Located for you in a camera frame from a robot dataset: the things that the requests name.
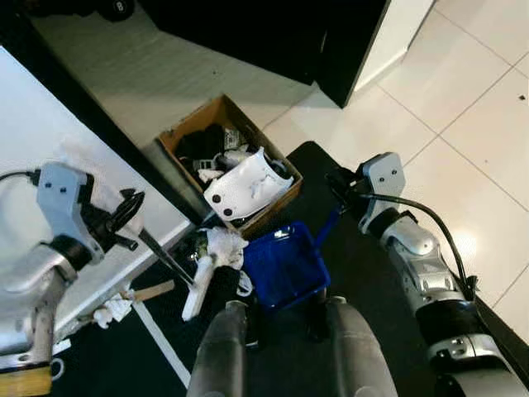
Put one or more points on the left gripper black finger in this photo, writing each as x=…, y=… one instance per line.
x=129, y=226
x=131, y=203

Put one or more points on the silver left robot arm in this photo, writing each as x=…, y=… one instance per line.
x=25, y=289

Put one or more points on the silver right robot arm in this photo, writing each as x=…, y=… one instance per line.
x=421, y=265

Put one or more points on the black floor mat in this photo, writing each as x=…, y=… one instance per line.
x=285, y=356

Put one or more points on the white paper towel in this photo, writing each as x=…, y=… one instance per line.
x=107, y=174

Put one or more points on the short wooden stick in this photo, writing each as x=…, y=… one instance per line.
x=157, y=290

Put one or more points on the small white rag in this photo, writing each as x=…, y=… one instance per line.
x=111, y=311

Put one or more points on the black bundled parts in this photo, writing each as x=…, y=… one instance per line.
x=198, y=142

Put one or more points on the white plastic shell part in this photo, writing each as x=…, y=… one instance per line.
x=248, y=188

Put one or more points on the brown cardboard box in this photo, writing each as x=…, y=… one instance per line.
x=198, y=118

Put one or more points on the white table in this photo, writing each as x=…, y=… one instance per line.
x=33, y=124

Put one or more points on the white tape line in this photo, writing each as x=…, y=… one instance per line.
x=161, y=343

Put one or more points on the grey left robot leg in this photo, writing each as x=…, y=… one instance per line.
x=219, y=356

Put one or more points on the grey robot leg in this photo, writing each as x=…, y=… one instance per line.
x=359, y=356
x=219, y=356

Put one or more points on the grey right robot leg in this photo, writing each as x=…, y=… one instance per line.
x=359, y=356

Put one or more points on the black cabinet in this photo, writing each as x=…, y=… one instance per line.
x=248, y=33

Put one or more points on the black caster wheel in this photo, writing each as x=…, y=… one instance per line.
x=116, y=8

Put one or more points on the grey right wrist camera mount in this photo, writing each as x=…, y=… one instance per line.
x=380, y=178

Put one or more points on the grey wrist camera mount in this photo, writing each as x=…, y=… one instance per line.
x=380, y=178
x=62, y=194

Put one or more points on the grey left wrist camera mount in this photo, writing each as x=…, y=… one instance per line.
x=62, y=194

